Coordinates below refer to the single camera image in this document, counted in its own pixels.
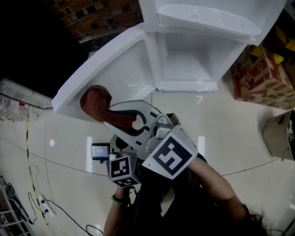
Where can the beige cardboard box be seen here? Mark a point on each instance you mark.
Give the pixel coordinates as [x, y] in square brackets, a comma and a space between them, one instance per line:
[276, 136]

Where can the person's left forearm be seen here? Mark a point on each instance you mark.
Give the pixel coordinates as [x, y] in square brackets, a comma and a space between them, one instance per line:
[114, 221]

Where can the brown plush toy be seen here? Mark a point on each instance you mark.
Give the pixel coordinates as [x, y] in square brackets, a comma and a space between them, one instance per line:
[96, 101]

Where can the red printed cardboard box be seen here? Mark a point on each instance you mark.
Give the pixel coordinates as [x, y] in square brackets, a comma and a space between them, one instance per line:
[255, 76]

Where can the yellow black striped tape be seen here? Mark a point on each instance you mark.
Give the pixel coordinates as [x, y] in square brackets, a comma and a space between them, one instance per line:
[28, 147]

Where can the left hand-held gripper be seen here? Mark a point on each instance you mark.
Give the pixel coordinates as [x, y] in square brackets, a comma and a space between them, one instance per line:
[122, 169]

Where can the small black display screen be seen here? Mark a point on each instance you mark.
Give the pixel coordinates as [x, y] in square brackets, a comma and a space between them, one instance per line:
[99, 152]

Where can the white power strip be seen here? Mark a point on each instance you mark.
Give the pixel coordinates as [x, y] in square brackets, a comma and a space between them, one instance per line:
[46, 205]

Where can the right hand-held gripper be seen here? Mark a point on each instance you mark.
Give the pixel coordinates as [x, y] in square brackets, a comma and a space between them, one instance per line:
[171, 156]

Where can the white drip tray grille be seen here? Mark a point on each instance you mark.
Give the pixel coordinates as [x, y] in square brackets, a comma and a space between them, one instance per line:
[207, 19]

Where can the person's dark clothing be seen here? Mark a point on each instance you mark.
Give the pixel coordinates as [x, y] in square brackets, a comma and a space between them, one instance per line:
[172, 212]

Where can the person's right forearm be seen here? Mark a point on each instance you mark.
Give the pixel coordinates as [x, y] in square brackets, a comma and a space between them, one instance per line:
[214, 184]

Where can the yellow black taped cardboard box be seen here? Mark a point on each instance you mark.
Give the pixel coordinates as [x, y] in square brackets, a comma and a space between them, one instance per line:
[282, 43]

